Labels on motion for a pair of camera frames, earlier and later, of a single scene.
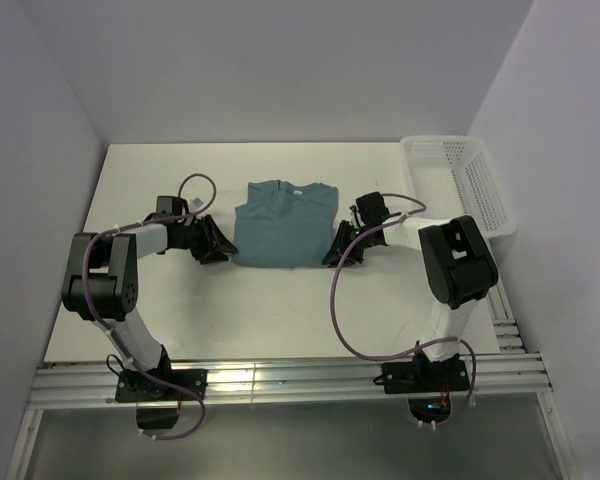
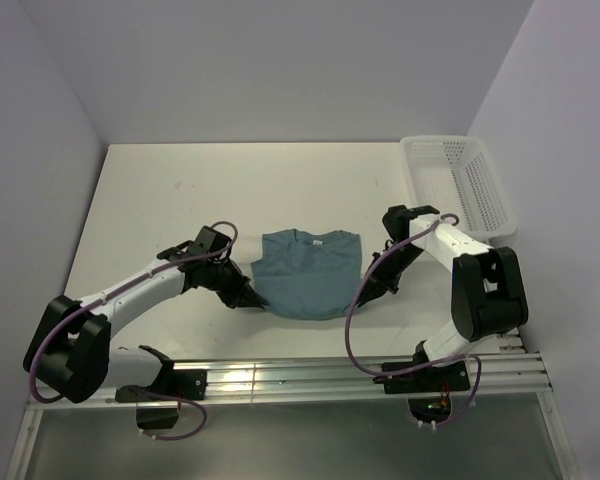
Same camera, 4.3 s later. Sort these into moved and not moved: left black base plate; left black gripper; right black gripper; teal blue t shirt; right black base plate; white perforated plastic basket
Moved: left black gripper; right black gripper; teal blue t shirt
Not moved: right black base plate; left black base plate; white perforated plastic basket
